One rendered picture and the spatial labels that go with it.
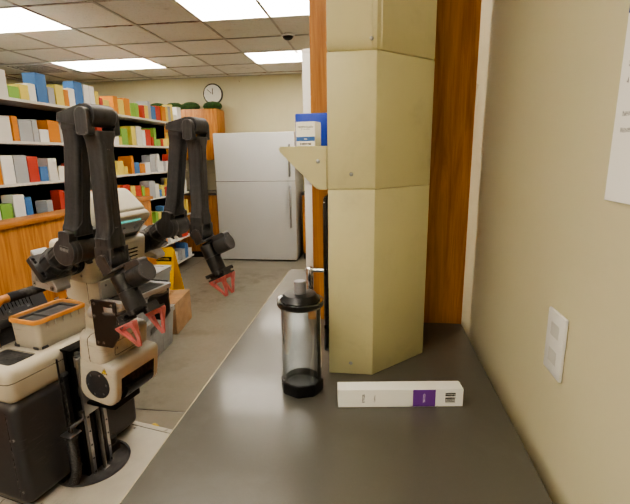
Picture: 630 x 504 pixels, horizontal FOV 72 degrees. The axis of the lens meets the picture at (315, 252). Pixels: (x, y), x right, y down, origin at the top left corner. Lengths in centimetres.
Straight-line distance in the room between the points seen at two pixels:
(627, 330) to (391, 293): 58
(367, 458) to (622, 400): 43
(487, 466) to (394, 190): 61
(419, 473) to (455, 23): 116
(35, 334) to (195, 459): 109
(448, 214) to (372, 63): 58
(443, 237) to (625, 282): 81
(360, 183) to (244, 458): 62
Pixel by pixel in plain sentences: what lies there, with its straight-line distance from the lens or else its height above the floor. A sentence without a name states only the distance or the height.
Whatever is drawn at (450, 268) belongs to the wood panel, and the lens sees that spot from 145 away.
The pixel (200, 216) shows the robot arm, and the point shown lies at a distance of 161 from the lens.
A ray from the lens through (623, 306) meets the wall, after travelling 69.
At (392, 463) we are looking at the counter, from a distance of 88.
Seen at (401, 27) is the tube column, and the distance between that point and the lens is 110.
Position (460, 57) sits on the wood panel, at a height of 176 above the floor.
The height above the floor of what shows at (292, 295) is 118.
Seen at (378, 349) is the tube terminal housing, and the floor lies 100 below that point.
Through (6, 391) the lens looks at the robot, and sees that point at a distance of 181.
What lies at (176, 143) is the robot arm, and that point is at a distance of 165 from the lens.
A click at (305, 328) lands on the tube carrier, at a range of 98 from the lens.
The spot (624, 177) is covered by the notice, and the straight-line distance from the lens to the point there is 69.
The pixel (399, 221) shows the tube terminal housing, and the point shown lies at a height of 133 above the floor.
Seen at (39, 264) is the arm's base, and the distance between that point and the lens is 149.
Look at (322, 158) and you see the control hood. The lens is 102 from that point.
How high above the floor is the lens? 149
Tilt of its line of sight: 13 degrees down
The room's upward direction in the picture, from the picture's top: 1 degrees counter-clockwise
